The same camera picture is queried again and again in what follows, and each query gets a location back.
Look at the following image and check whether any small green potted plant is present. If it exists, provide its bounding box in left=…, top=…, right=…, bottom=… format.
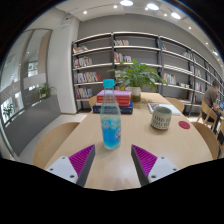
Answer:
left=2, top=103, right=16, bottom=121
left=37, top=82, right=56, bottom=100

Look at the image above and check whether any person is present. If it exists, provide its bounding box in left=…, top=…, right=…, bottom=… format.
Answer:
left=202, top=79, right=222, bottom=118

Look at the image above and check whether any grey shelf unit with books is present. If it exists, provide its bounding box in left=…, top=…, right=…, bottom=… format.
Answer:
left=70, top=31, right=224, bottom=118

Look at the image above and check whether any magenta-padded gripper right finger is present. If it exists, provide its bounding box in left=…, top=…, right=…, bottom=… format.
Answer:
left=130, top=144, right=180, bottom=187

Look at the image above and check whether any pink book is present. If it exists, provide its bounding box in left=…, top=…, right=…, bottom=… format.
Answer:
left=96, top=89, right=132, bottom=98

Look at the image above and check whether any thick blue book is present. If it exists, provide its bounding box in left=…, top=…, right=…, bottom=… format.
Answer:
left=92, top=101, right=134, bottom=115

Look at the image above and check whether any grey patterned ceramic mug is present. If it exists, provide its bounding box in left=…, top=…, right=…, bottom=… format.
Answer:
left=150, top=105, right=173, bottom=131

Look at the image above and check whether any clear bottle with blue cap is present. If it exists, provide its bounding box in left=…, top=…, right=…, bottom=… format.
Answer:
left=99, top=78, right=122, bottom=151

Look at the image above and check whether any group of ceiling lights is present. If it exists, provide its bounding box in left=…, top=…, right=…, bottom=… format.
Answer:
left=82, top=0, right=219, bottom=57

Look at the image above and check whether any flat round red coaster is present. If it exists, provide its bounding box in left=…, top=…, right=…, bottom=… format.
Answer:
left=178, top=120, right=191, bottom=130

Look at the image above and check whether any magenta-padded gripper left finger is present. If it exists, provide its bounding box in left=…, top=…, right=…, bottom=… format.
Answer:
left=45, top=143, right=96, bottom=188

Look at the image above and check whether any green potted plant, white pot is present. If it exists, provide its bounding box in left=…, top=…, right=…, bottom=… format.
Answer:
left=108, top=58, right=169, bottom=103

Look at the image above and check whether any red book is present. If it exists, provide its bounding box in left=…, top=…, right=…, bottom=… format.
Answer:
left=96, top=95, right=132, bottom=108

